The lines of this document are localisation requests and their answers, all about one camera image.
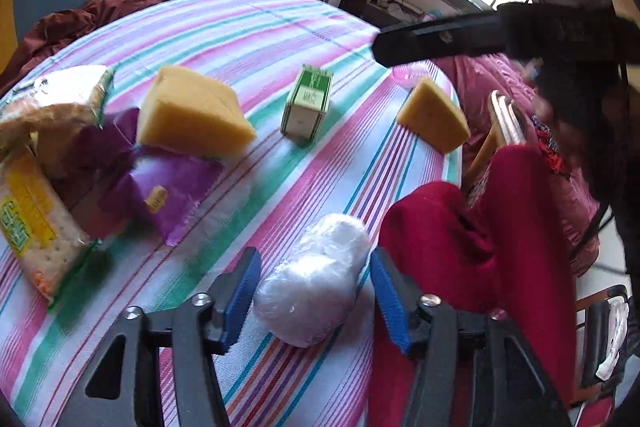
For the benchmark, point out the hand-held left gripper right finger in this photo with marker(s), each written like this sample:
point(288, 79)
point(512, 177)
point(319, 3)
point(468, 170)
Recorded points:
point(387, 297)

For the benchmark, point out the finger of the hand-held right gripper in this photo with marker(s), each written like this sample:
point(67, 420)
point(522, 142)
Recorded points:
point(430, 39)

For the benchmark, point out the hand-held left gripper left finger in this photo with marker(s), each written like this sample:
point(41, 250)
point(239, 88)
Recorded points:
point(242, 292)

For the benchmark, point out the white plastic-wrapped bundle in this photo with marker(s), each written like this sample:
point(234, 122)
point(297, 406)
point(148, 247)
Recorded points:
point(310, 287)

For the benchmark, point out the small yellow sponge wedge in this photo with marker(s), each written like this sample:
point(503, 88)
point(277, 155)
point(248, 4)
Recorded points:
point(435, 114)

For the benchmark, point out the green and white carton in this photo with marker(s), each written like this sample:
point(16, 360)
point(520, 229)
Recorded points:
point(305, 107)

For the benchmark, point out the pink floral cloth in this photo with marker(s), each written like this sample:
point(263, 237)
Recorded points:
point(495, 77)

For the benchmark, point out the wooden chair back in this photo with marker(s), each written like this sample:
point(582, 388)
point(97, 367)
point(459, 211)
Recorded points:
point(502, 117)

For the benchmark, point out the person's red trouser leg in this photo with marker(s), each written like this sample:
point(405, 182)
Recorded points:
point(475, 257)

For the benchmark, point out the purple plastic wrapper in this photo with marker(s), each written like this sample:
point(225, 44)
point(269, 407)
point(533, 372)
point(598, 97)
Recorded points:
point(170, 177)

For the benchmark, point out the large yellow sponge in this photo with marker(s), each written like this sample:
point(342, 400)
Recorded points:
point(195, 112)

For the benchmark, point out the yellow label cracker packet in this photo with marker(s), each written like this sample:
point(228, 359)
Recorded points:
point(35, 227)

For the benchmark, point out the green edged cracker packet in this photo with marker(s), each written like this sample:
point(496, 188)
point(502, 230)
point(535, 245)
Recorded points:
point(60, 107)

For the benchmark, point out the maroon cloth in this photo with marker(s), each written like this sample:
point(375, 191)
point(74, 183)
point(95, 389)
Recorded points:
point(70, 27)

